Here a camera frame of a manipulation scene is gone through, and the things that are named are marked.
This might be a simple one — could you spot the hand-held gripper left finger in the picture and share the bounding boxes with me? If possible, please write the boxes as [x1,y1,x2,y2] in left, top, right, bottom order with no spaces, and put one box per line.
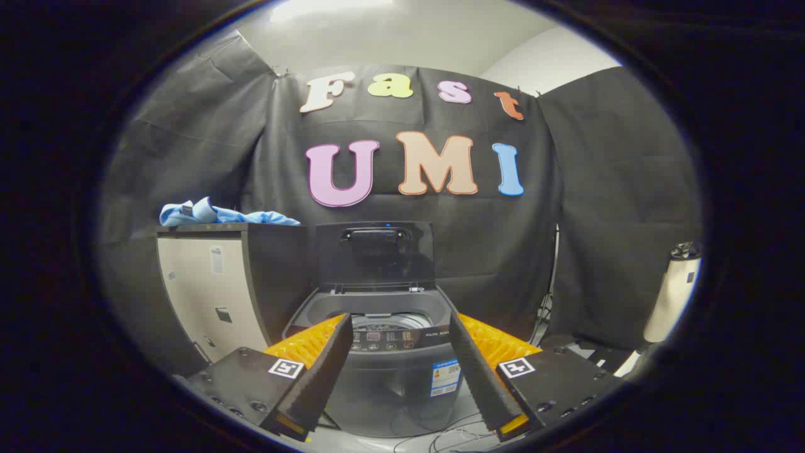
[187,313,354,442]

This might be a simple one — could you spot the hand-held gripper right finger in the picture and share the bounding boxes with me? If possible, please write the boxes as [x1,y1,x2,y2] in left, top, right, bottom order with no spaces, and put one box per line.
[449,310,623,442]

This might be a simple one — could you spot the grey washing machine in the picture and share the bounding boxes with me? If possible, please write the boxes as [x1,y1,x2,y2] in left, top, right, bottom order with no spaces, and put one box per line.
[281,286,485,438]

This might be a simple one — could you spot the beige and dark cabinet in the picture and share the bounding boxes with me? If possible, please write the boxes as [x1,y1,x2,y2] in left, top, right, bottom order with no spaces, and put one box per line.
[155,221,315,372]

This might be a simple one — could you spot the white cylindrical container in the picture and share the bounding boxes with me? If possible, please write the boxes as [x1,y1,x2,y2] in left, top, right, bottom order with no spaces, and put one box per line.
[643,242,702,344]

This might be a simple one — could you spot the black backdrop cloth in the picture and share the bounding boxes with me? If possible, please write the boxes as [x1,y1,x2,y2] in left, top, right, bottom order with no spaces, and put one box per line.
[97,28,704,378]

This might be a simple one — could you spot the hanging black cable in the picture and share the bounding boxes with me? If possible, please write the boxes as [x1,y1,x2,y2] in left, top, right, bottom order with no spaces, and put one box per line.
[531,225,560,347]

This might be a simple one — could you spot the light blue garment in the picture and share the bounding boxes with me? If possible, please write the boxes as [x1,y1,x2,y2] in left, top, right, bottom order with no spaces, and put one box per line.
[159,197,301,228]

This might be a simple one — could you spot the thin floor cables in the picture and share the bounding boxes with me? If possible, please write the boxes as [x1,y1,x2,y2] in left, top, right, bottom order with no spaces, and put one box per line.
[393,414,497,453]

